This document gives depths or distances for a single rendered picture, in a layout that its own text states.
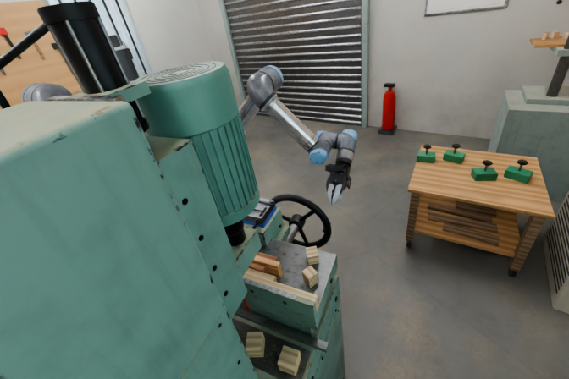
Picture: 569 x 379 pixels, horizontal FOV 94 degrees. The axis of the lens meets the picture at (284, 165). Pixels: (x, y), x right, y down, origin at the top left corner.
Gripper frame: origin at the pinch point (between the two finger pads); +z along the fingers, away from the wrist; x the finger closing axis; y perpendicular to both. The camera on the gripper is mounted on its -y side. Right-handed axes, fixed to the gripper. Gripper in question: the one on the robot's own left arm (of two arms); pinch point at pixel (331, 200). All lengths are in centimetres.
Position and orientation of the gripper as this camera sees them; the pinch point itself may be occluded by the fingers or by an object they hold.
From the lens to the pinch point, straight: 116.5
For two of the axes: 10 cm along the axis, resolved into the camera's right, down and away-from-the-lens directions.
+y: 5.1, 4.3, 7.4
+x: -8.1, -0.5, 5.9
